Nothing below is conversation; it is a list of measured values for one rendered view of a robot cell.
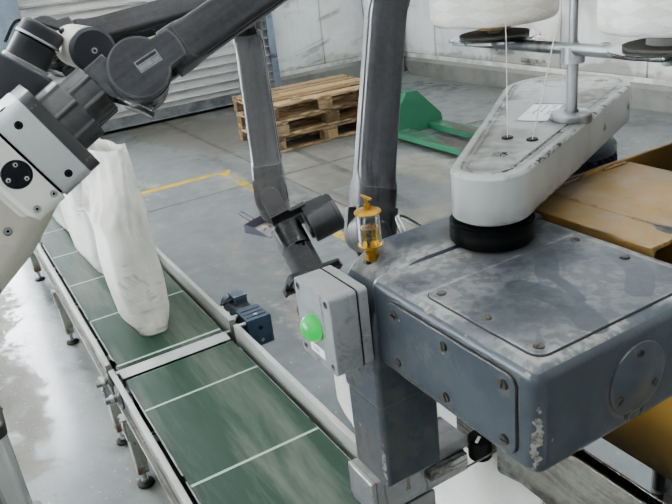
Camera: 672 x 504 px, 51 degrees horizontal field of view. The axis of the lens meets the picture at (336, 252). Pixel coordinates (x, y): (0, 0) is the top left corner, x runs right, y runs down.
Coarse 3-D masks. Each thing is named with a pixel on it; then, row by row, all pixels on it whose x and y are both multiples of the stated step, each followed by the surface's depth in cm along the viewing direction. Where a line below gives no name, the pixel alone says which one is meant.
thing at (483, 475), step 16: (336, 384) 127; (352, 416) 125; (448, 416) 97; (464, 448) 96; (496, 448) 90; (480, 464) 94; (496, 464) 91; (448, 480) 103; (464, 480) 99; (480, 480) 95; (496, 480) 92; (512, 480) 89; (448, 496) 104; (464, 496) 100; (480, 496) 97; (496, 496) 93; (512, 496) 90; (528, 496) 86
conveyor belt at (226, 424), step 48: (144, 384) 234; (192, 384) 231; (240, 384) 228; (192, 432) 207; (240, 432) 205; (288, 432) 202; (192, 480) 188; (240, 480) 186; (288, 480) 184; (336, 480) 182
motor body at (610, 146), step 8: (608, 144) 104; (616, 144) 104; (600, 152) 101; (608, 152) 102; (616, 152) 107; (592, 160) 101; (600, 160) 102; (608, 160) 103; (584, 168) 102; (592, 168) 102
